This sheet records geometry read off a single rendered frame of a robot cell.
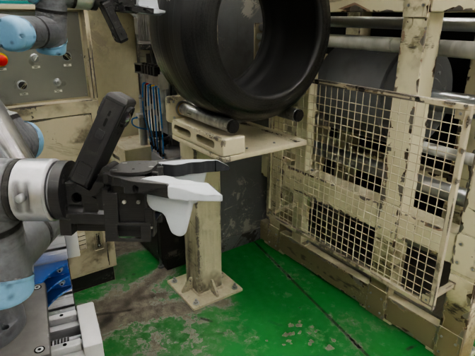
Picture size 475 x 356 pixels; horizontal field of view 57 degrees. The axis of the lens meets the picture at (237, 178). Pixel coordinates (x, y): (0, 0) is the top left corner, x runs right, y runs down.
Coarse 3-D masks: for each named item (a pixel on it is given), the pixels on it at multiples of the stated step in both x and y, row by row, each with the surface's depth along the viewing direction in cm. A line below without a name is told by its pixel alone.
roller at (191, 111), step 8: (184, 104) 161; (184, 112) 159; (192, 112) 154; (200, 112) 151; (208, 112) 148; (200, 120) 151; (208, 120) 146; (216, 120) 142; (224, 120) 139; (232, 120) 137; (224, 128) 139; (232, 128) 138
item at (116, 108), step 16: (112, 96) 47; (128, 96) 50; (112, 112) 47; (128, 112) 49; (96, 128) 48; (112, 128) 48; (96, 144) 48; (112, 144) 51; (80, 160) 49; (96, 160) 49; (80, 176) 49; (96, 176) 51
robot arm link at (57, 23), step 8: (40, 8) 106; (40, 16) 105; (48, 16) 107; (56, 16) 107; (64, 16) 109; (48, 24) 104; (56, 24) 108; (64, 24) 110; (56, 32) 107; (64, 32) 111; (56, 40) 108; (64, 40) 112; (40, 48) 106; (48, 48) 109; (56, 48) 110; (64, 48) 113
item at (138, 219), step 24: (120, 168) 50; (144, 168) 50; (48, 192) 48; (72, 192) 50; (96, 192) 50; (120, 192) 48; (72, 216) 51; (96, 216) 50; (120, 216) 49; (144, 216) 49; (120, 240) 49; (144, 240) 49
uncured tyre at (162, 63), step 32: (160, 0) 130; (192, 0) 119; (288, 0) 163; (320, 0) 141; (160, 32) 132; (192, 32) 122; (288, 32) 169; (320, 32) 146; (160, 64) 140; (192, 64) 126; (256, 64) 170; (288, 64) 167; (320, 64) 151; (192, 96) 139; (224, 96) 132; (256, 96) 138; (288, 96) 146
